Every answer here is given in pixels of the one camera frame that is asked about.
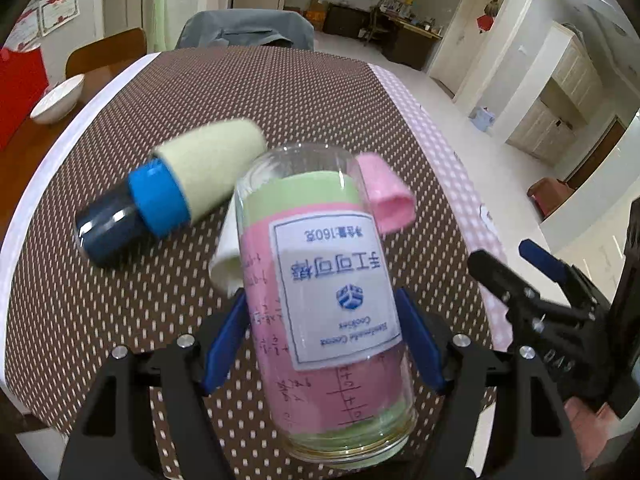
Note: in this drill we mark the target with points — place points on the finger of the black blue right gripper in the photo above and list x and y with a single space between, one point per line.
531 436

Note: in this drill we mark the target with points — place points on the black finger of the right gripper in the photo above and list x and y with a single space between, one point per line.
521 307

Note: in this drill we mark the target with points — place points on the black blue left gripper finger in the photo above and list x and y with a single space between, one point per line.
113 436

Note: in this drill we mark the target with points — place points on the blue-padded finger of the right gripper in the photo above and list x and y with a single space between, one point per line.
569 279

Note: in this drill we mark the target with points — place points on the clear jar pink green paper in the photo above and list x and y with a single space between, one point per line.
324 322

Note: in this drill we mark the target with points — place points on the pink paper cup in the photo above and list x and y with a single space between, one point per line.
392 203

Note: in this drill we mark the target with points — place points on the white paper cup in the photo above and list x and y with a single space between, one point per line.
225 270

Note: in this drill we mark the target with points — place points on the brown polka dot tablecloth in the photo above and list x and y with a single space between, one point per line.
63 315

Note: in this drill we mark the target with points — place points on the small blue bin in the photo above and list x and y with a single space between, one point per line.
482 118

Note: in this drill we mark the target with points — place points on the blue bottle with cream sleeve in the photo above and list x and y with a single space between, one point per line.
184 179

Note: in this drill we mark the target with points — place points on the dark wooden desk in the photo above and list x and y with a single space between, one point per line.
400 41

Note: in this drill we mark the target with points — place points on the white ceramic bowl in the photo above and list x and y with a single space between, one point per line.
58 102

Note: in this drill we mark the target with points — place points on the red gift bag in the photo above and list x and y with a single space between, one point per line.
23 80

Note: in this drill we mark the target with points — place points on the brown wooden chair back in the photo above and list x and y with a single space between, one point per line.
124 46

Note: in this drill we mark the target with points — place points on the grey covered chair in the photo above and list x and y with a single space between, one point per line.
247 28

